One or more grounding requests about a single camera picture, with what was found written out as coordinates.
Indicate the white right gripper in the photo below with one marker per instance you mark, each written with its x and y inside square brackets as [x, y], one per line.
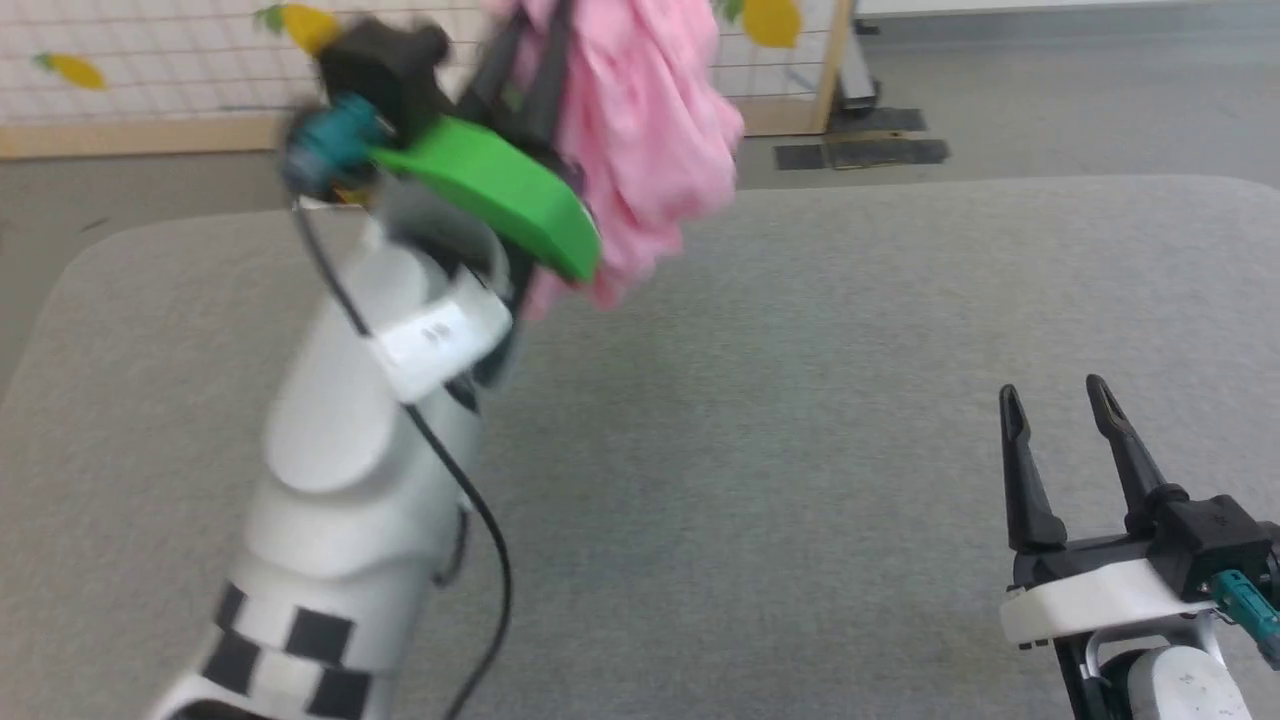
[1095, 595]

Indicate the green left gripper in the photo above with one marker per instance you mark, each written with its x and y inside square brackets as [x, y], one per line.
[500, 185]

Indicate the pink garment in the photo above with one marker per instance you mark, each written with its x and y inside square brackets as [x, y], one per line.
[640, 130]

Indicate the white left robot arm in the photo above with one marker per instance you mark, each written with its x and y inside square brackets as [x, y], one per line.
[340, 450]

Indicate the yellow lemon decoration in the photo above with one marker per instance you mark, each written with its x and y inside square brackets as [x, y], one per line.
[305, 27]
[75, 70]

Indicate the small black floor mat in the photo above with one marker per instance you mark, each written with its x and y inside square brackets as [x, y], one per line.
[800, 157]

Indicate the grey metal stand base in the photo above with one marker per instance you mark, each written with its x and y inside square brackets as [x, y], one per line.
[858, 70]

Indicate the black mat with yellow edge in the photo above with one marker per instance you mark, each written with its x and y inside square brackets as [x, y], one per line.
[890, 152]

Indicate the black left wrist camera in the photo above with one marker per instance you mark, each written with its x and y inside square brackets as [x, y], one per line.
[385, 70]

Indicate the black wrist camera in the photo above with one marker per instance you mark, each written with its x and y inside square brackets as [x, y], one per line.
[1215, 540]
[385, 70]

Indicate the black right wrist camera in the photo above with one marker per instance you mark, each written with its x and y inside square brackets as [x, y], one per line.
[1215, 540]

